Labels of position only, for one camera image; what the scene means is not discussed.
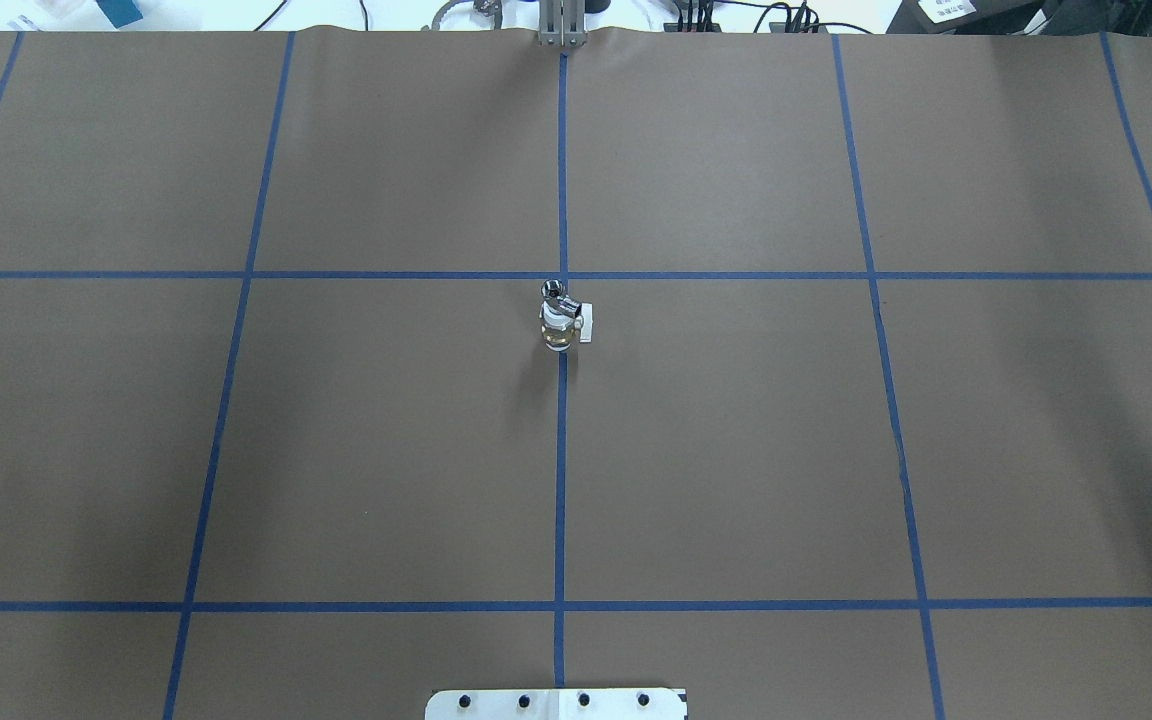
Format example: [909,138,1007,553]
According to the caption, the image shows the aluminium frame post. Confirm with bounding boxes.
[536,0,588,50]

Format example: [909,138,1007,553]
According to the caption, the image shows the white camera stand column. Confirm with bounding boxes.
[424,687,689,719]

